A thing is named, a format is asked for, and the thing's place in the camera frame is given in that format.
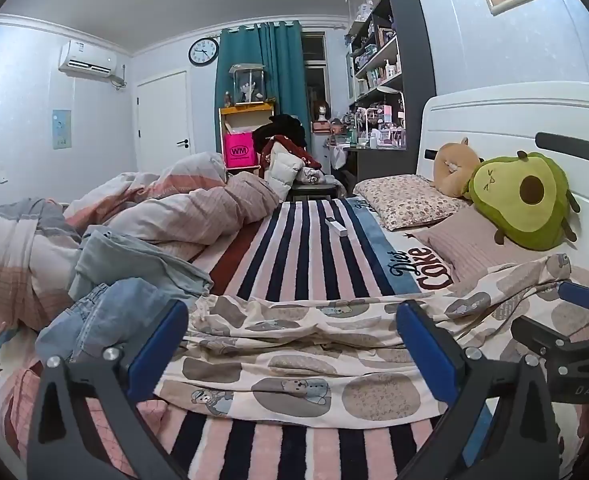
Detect white door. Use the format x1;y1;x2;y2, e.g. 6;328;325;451
135;71;194;173

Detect dark curved bar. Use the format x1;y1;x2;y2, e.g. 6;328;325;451
535;131;589;163

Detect avocado plush toy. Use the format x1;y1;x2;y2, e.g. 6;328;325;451
467;151;581;252

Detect brown plush toy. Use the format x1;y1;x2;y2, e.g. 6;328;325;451
433;137;484;198

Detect light blue jeans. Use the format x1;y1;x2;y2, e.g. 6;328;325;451
34;277;200;361

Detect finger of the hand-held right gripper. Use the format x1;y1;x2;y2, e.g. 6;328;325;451
511;312;589;361
557;281;589;336

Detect pink checked cloth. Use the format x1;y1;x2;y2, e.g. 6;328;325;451
2;360;168;463

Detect cluttered desk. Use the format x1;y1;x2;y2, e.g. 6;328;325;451
325;102;408;183

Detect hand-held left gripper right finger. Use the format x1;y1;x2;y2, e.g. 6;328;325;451
396;301;561;480

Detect glass display case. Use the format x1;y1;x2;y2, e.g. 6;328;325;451
228;63;266;107

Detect white headboard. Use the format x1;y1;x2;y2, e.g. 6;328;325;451
417;81;589;281

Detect dark bedside stool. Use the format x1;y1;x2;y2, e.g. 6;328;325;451
288;182;339;203

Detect pink ribbed pillow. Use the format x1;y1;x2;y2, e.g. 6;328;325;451
413;205;575;286

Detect floral pillow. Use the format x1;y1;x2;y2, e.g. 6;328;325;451
353;175;470;232

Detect wig head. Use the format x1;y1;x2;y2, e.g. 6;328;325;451
313;100;331;135

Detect yellow shelf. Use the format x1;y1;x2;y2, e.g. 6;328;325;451
218;101;276;171

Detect window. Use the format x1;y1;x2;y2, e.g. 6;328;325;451
301;31;330;111

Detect pale blue garment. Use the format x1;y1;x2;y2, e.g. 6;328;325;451
72;225;215;301

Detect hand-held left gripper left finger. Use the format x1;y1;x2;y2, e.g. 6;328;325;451
27;300;190;480

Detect small blue wall poster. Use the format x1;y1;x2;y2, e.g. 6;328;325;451
52;108;72;150

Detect pink and white duvet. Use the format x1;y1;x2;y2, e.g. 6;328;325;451
0;151;281;331

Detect wall clock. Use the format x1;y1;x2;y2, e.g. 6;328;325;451
188;38;220;67

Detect teal curtain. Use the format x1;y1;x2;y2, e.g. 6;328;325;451
214;20;311;136

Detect bear print pants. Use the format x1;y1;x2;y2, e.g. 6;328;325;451
152;252;589;418

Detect dark bookshelf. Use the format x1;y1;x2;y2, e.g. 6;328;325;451
345;0;436;181

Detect pink shopping bag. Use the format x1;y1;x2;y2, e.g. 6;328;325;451
224;132;260;170

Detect white air conditioner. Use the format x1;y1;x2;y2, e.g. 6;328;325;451
58;40;119;80

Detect striped printed blanket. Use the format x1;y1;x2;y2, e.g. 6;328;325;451
0;197;589;480

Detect pile of clothes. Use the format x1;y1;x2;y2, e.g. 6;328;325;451
252;114;336;191

